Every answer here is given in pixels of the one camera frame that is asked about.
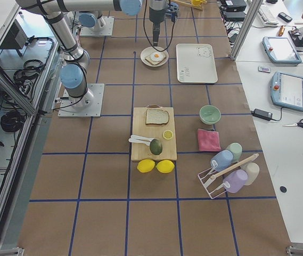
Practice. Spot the right whole lemon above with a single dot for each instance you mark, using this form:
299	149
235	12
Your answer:
165	166

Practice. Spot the whole lemon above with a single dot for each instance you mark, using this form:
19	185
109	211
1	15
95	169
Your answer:
146	165
165	166

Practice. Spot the far teach pendant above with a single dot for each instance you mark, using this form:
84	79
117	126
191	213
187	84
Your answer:
281	51

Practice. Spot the near teach pendant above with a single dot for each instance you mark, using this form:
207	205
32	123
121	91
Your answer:
287	91

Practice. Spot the wooden rolling pin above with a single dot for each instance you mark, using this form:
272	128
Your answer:
246	160

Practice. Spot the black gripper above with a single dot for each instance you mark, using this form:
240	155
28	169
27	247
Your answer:
155	15

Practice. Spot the pink cloth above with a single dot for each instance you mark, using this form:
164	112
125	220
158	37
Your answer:
208	140

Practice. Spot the blue cup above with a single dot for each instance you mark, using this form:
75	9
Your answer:
221	160

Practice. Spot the white round plate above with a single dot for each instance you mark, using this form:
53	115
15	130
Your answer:
149	50

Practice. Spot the white plastic spoon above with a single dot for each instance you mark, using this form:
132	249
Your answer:
132	140

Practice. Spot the avocado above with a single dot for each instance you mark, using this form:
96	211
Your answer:
156	147

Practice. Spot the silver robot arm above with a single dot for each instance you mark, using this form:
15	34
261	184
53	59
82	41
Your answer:
73	75
93	20

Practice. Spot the green cup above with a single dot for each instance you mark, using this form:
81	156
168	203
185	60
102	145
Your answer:
236	150

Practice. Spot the black power adapter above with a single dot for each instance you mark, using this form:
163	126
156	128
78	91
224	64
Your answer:
265	115

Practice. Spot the teach pendant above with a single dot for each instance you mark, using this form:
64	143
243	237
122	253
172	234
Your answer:
287	91
281	51

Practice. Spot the white bear tray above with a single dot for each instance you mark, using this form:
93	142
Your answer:
196	64

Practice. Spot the lemon slice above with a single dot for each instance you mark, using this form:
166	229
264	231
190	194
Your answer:
167	134

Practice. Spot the bread slice under egg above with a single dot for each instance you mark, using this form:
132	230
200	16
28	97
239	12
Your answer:
153	63

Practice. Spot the white wire cup rack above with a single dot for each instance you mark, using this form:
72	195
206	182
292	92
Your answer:
208	178

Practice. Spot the cream cup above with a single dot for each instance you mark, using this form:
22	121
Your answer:
252	170

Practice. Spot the fried egg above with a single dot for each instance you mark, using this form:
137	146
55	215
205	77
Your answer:
157	56

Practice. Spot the wooden cutting board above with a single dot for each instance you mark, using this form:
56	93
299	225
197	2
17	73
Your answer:
153	134

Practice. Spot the bread slice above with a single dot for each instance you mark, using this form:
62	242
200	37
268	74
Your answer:
156	117
153	63

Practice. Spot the purple cup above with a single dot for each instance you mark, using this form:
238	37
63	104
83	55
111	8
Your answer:
235	181

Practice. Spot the left whole lemon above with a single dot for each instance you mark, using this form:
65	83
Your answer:
146	165

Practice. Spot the green bowl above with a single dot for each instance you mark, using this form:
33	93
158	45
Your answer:
209	114

